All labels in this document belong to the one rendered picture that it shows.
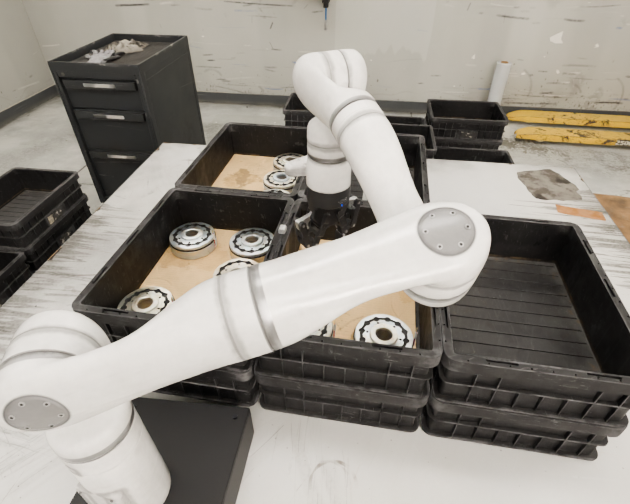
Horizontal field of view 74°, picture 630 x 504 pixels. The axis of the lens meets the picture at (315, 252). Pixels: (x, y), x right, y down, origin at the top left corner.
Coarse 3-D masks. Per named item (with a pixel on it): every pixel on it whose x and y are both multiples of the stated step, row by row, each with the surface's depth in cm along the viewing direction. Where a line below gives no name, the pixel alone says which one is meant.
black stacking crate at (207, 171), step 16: (240, 128) 128; (256, 128) 127; (224, 144) 125; (240, 144) 132; (256, 144) 131; (272, 144) 130; (288, 144) 129; (304, 144) 128; (208, 160) 115; (224, 160) 126; (192, 176) 106; (208, 176) 116
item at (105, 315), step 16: (192, 192) 97; (208, 192) 96; (224, 192) 96; (160, 208) 92; (288, 208) 91; (144, 224) 86; (128, 240) 82; (272, 240) 82; (112, 256) 78; (272, 256) 78; (80, 304) 69; (96, 320) 68; (112, 320) 68; (128, 320) 67; (144, 320) 66
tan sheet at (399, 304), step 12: (324, 240) 98; (372, 300) 83; (384, 300) 83; (396, 300) 83; (408, 300) 83; (348, 312) 81; (360, 312) 81; (372, 312) 81; (384, 312) 81; (396, 312) 81; (408, 312) 81; (336, 324) 78; (348, 324) 78; (408, 324) 78; (336, 336) 76; (348, 336) 76
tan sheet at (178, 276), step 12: (228, 240) 98; (168, 252) 95; (216, 252) 95; (228, 252) 95; (156, 264) 92; (168, 264) 92; (180, 264) 92; (192, 264) 92; (204, 264) 92; (216, 264) 92; (156, 276) 89; (168, 276) 89; (180, 276) 89; (192, 276) 89; (204, 276) 89; (168, 288) 86; (180, 288) 86
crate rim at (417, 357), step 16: (368, 208) 91; (288, 224) 86; (432, 320) 66; (320, 336) 63; (432, 336) 63; (320, 352) 64; (336, 352) 63; (352, 352) 62; (368, 352) 62; (384, 352) 61; (400, 352) 61; (416, 352) 61; (432, 352) 61
